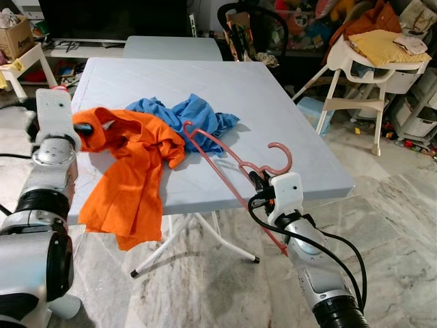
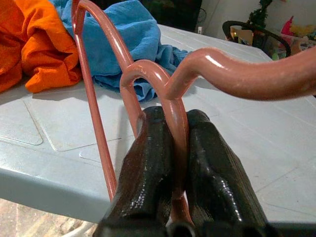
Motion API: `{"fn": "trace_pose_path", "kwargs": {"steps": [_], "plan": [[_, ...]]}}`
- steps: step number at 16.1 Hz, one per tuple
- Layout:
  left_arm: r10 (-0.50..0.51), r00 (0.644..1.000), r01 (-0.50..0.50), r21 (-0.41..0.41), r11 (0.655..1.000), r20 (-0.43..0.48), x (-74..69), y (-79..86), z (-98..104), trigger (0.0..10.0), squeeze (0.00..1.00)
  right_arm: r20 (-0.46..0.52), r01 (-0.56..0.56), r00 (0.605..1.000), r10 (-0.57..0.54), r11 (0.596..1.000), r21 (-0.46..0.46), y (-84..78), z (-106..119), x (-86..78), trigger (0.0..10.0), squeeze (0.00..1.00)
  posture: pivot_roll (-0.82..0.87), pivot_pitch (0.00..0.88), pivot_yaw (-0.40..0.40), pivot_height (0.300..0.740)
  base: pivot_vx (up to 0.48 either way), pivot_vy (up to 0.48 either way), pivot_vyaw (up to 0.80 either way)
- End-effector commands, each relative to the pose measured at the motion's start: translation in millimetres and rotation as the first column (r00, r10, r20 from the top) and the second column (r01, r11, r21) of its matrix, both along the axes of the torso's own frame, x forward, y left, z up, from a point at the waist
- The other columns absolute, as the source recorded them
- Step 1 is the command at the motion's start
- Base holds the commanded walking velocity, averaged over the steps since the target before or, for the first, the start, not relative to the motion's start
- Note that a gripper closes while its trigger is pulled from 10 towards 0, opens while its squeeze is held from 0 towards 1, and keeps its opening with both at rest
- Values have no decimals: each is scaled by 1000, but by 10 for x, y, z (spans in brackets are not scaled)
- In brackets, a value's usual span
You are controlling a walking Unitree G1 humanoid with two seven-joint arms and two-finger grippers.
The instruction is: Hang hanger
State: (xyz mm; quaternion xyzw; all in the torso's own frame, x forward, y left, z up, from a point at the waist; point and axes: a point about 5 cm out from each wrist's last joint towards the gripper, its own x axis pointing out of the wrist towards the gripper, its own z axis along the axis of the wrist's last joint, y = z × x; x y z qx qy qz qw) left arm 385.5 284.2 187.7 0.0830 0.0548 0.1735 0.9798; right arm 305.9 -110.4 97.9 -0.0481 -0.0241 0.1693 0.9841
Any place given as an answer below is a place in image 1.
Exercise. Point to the black television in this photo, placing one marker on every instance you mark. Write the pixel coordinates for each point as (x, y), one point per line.
(109, 19)

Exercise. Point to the red lattice basket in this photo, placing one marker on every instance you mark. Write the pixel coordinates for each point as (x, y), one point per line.
(60, 89)

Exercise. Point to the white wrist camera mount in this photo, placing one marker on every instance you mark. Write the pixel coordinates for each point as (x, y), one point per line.
(53, 109)
(283, 195)

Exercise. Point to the pale grey folding table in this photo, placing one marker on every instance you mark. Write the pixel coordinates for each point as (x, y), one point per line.
(273, 102)

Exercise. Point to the rust orange jacket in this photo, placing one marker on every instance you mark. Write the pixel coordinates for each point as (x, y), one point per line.
(369, 20)

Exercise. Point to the grey storage trolley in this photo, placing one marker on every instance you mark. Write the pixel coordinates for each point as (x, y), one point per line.
(416, 123)

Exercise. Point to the khaki cloth bag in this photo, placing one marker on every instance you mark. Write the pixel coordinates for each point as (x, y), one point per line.
(418, 17)

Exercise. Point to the black round frame stand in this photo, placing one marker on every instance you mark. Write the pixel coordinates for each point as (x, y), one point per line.
(273, 27)

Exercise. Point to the brown cardboard box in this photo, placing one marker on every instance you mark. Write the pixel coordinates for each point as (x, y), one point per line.
(17, 44)

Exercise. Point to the light blue plastic box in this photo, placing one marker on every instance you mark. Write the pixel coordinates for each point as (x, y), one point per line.
(311, 113)

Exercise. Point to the small white side table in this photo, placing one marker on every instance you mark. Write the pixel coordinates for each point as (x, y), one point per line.
(27, 65)

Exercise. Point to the orange shirt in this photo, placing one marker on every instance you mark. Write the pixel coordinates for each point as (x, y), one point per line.
(130, 184)

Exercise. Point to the small pale pink cloth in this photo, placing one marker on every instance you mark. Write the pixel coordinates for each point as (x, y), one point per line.
(410, 44)

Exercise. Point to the pink plastic hanger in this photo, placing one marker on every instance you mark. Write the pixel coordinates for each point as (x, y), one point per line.
(291, 158)

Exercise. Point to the yellow cloth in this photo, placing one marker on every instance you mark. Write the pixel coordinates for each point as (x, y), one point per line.
(379, 48)

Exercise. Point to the cream baby high chair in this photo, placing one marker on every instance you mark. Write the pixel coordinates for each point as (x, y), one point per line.
(348, 105)

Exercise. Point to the blue cloth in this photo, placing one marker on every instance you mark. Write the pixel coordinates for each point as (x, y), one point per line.
(198, 113)

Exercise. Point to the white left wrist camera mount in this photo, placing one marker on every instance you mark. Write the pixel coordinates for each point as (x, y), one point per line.
(53, 109)

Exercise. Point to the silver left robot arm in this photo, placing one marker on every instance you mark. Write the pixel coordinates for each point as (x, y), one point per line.
(54, 171)

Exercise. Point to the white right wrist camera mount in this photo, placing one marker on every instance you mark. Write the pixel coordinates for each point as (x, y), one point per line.
(283, 195)

